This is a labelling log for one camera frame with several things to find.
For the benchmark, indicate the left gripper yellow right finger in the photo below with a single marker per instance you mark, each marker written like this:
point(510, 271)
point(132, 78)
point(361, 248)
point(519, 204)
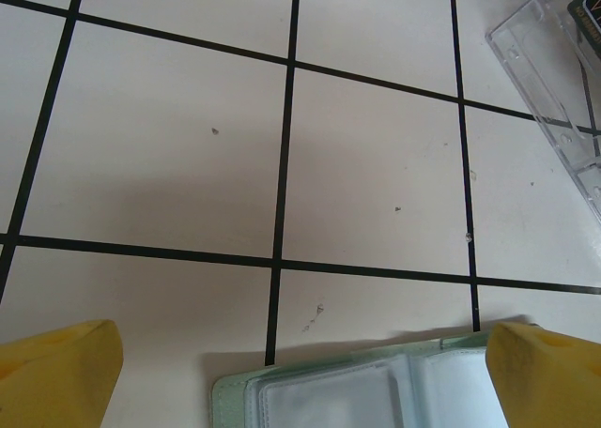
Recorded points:
point(544, 386)

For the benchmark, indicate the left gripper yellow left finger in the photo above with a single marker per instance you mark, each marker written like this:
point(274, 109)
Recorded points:
point(56, 381)

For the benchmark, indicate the mint green card holder wallet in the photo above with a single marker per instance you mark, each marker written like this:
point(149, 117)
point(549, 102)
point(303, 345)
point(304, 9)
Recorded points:
point(352, 395)

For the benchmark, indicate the clear acrylic tiered card rack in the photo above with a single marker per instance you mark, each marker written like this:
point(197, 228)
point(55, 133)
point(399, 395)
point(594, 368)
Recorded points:
point(530, 48)

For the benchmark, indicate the black credit card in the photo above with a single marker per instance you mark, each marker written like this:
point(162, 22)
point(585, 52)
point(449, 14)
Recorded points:
point(587, 10)

